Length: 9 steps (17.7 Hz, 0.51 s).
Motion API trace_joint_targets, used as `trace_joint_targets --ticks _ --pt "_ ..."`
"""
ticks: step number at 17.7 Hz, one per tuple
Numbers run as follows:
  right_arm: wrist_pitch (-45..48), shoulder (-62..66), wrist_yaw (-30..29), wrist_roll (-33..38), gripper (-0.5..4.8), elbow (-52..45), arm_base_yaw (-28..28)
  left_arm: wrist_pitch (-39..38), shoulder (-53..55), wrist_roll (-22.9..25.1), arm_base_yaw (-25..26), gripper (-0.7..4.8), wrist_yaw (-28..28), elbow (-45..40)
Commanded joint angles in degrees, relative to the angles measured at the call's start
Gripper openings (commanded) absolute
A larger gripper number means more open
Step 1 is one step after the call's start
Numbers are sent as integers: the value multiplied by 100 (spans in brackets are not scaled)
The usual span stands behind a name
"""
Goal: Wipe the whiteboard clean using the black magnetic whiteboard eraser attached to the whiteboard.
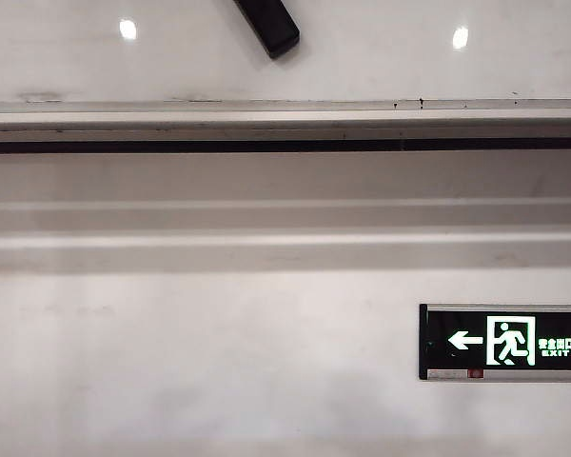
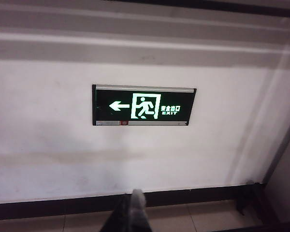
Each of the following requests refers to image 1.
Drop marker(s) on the black magnetic whiteboard eraser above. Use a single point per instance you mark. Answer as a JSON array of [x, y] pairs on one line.
[[276, 28]]

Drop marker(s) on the aluminium whiteboard tray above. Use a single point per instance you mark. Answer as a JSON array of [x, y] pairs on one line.
[[266, 125]]

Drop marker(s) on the white whiteboard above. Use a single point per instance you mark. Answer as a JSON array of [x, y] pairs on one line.
[[385, 62]]

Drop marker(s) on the green black exit sign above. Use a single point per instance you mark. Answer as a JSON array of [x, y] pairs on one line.
[[461, 323]]

